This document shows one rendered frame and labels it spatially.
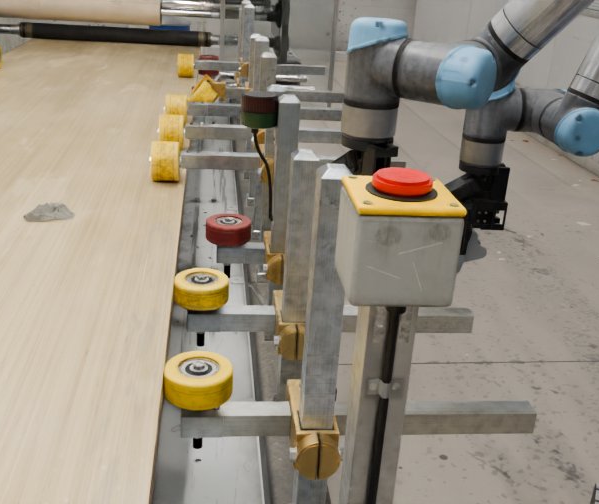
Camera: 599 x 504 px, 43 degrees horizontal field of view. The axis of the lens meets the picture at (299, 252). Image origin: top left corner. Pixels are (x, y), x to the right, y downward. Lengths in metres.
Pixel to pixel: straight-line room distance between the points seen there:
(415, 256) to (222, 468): 0.77
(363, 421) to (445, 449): 1.83
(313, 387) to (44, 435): 0.28
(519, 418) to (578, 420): 1.68
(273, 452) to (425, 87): 0.54
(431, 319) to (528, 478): 1.23
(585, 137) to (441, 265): 0.78
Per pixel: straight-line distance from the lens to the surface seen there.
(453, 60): 0.96
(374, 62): 1.00
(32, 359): 0.95
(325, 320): 0.82
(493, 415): 0.99
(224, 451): 1.25
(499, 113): 1.35
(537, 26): 1.05
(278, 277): 1.31
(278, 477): 1.07
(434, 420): 0.97
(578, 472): 2.44
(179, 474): 1.21
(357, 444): 0.58
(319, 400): 0.87
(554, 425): 2.62
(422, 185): 0.50
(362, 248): 0.49
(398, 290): 0.50
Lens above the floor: 1.37
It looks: 22 degrees down
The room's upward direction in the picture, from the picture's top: 4 degrees clockwise
